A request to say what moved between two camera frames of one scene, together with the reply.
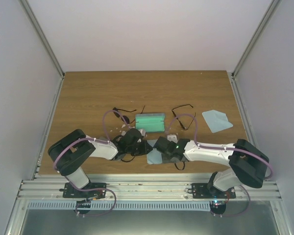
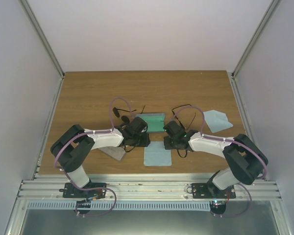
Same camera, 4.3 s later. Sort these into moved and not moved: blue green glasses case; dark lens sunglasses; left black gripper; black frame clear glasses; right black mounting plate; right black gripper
Moved: right black gripper; left black gripper
Not moved: black frame clear glasses; blue green glasses case; right black mounting plate; dark lens sunglasses
